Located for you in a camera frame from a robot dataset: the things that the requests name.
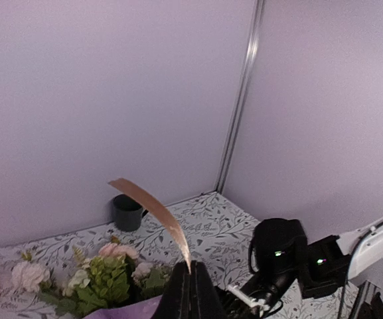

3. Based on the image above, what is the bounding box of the green white flower sprig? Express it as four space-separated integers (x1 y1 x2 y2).
23 247 172 318

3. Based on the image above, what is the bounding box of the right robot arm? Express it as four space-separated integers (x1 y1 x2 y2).
220 218 383 318

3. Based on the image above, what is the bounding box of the dark grey metal mug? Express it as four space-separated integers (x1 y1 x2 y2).
112 194 148 232

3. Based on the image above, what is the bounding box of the pink rose stem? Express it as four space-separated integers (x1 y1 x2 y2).
98 243 139 261

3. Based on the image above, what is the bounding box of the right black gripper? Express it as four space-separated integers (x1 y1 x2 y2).
156 261 289 319

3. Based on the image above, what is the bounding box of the right aluminium frame post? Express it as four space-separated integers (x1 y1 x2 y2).
214 0 266 193

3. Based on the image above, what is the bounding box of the beige raffia ribbon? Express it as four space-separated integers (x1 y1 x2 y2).
108 178 191 274

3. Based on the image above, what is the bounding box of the white rose long stem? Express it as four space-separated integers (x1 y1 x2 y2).
11 261 50 293

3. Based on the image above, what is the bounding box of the purple pink wrapping paper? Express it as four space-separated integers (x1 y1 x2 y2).
84 295 162 319

